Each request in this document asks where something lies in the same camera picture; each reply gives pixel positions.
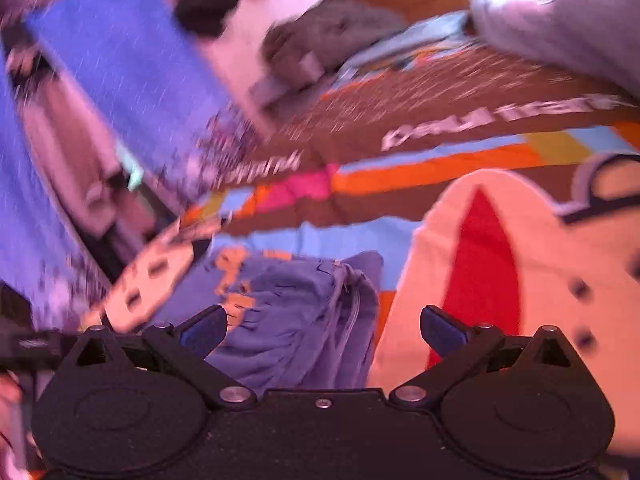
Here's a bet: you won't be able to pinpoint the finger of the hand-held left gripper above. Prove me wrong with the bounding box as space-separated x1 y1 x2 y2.
0 331 78 363

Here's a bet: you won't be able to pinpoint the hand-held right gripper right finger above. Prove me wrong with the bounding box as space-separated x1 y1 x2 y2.
389 304 576 408

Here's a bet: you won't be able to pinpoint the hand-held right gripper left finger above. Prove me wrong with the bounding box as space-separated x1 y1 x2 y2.
75 304 258 408

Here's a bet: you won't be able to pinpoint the blue pants with orange print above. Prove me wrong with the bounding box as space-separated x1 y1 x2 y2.
150 249 386 397

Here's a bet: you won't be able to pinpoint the pale pink cloth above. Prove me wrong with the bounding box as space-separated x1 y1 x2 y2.
20 67 161 241

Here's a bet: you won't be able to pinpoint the printed blanket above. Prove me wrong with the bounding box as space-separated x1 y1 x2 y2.
80 10 640 392

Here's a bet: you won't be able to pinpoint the blue speckled cloth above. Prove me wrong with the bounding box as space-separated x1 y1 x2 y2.
0 0 275 322

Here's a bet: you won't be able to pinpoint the grey knit cloth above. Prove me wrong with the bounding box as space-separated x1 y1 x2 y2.
260 0 408 111

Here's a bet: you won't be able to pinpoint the black item with white marks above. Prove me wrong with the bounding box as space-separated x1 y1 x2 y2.
175 0 251 38

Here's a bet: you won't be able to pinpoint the light lilac garment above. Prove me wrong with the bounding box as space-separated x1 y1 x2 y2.
469 0 640 103

